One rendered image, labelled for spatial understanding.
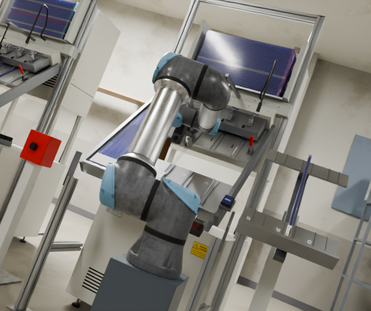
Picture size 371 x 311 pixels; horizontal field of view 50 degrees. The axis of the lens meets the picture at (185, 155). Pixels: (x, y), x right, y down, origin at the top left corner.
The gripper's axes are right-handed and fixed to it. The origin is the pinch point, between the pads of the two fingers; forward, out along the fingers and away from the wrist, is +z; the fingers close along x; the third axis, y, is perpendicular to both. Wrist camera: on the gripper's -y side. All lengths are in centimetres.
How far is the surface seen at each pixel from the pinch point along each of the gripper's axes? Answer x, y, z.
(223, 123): -9.8, 20.5, -0.4
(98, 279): 23, -62, 47
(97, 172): 27.7, -33.6, -4.3
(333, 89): -30, 287, 179
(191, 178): -11.9, -17.7, -2.6
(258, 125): -26.0, 26.7, 0.3
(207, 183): -19.3, -17.5, -2.4
